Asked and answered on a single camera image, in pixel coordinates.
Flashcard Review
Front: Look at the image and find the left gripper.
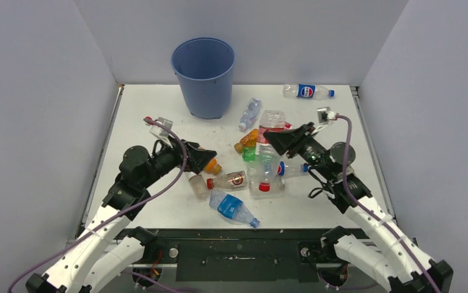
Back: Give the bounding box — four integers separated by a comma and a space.
140, 134, 216, 189

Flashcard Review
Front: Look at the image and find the plain orange juice bottle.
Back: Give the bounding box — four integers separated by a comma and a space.
203, 158, 222, 175

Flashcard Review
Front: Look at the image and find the wide clear plastic jar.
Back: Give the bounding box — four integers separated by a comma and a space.
246, 161, 286, 200

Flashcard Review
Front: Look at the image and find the blue plastic bin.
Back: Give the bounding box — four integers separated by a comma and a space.
170, 37, 236, 120

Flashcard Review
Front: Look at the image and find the pepsi bottle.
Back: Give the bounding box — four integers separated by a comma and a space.
282, 84, 335, 100
277, 161, 309, 178

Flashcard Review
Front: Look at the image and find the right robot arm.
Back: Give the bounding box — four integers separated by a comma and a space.
263, 123, 453, 292

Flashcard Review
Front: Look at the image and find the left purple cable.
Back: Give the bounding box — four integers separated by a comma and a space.
7, 118, 189, 293

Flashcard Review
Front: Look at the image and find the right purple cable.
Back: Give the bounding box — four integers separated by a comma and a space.
334, 114, 443, 293

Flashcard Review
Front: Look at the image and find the red-label clear bottle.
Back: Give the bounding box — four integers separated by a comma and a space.
255, 110, 291, 163

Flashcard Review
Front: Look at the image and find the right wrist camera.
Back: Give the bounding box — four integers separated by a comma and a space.
316, 107, 338, 128

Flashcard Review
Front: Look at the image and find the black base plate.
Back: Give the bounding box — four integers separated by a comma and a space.
76, 228, 401, 283

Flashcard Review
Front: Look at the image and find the green plastic bottle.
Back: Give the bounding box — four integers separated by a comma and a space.
242, 146, 256, 162

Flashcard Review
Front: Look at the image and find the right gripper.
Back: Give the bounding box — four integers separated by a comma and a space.
263, 122, 335, 181

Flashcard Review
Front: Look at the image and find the cloudy bottle green cap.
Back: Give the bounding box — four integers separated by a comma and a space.
186, 172, 210, 200

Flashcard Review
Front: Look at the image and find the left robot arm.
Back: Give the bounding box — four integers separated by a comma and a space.
26, 139, 217, 292

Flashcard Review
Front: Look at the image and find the purple cable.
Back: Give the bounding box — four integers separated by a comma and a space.
334, 114, 443, 293
7, 118, 189, 293

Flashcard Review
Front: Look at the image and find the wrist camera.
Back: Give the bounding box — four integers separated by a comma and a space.
143, 117, 173, 140
316, 107, 338, 128

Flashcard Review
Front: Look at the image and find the small clear water bottle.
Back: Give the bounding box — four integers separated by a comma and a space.
238, 98, 262, 131

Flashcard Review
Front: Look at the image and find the crushed blue-label water bottle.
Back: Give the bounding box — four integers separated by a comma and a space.
209, 189, 260, 228

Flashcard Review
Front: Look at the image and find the orange pineapple-label juice bottle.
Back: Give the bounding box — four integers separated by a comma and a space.
234, 129, 258, 154

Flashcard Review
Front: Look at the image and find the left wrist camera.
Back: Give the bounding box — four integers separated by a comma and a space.
143, 117, 173, 140

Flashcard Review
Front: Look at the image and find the aluminium rail frame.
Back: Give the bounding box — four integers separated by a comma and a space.
57, 84, 126, 293

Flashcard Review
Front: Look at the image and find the clear bottle red round logo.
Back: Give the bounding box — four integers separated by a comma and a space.
206, 171, 248, 190

